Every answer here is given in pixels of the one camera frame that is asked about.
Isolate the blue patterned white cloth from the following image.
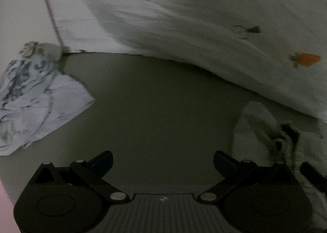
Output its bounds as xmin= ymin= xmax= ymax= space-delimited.
xmin=1 ymin=41 xmax=95 ymax=156

